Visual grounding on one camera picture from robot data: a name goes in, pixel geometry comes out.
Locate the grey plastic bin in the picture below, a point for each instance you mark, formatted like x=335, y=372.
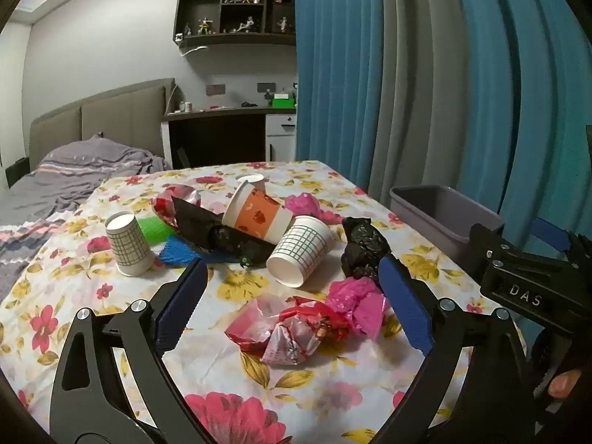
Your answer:
x=444, y=212

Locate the grey striped blanket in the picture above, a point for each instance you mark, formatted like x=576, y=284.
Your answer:
x=69, y=171

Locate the green box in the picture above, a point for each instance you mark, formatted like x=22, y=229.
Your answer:
x=283, y=101

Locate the dark nightstand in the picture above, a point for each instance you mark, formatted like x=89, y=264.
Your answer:
x=18, y=173

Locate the dark wall socket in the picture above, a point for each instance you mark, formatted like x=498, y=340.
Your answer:
x=266, y=87
x=215, y=89

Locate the blue foam net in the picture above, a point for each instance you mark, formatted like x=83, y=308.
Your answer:
x=180, y=252

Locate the group of shelf figurines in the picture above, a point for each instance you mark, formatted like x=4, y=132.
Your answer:
x=247, y=23

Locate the white drawer cabinet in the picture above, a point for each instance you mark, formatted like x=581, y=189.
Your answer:
x=280, y=141

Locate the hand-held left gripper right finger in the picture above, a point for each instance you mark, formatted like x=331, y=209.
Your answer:
x=407, y=307

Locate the grey curtain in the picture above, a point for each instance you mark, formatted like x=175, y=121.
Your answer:
x=416, y=101

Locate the person's right hand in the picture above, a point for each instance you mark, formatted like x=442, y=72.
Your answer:
x=564, y=384

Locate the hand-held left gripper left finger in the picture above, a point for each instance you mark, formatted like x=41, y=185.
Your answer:
x=182, y=307

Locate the floral tablecloth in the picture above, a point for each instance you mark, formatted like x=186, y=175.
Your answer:
x=259, y=393

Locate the pink plastic bag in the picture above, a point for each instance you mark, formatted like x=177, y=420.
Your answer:
x=303, y=203
x=356, y=305

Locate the orange print paper cup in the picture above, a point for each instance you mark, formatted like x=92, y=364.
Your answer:
x=252, y=180
x=256, y=215

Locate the black plastic bag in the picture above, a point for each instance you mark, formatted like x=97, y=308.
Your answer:
x=363, y=245
x=203, y=224

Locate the grey padded bed headboard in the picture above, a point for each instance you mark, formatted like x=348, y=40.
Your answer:
x=115, y=115

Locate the red silver foil wrapper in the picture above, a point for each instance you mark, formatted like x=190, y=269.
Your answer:
x=178, y=194

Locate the red white wrapper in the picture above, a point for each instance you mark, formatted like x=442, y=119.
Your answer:
x=286, y=337

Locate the dark desk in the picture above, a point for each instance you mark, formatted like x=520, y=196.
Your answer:
x=212, y=138

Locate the green foam net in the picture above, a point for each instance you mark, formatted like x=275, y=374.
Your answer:
x=155, y=229

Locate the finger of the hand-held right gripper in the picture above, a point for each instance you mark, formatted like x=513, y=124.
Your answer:
x=485, y=243
x=552, y=235

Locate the white grid paper cup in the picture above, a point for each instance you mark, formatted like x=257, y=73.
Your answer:
x=127, y=245
x=300, y=245

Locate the dark wall shelf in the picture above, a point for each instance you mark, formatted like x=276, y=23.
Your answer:
x=199, y=4

